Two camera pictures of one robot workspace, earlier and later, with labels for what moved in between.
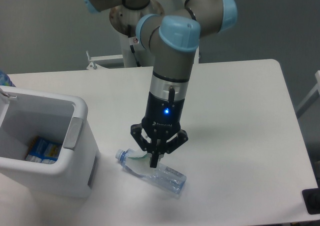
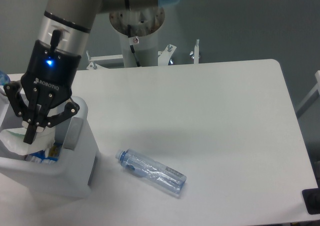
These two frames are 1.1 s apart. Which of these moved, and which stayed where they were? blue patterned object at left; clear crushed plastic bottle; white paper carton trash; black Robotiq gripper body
Moved: white paper carton trash; black Robotiq gripper body
Stayed: clear crushed plastic bottle; blue patterned object at left
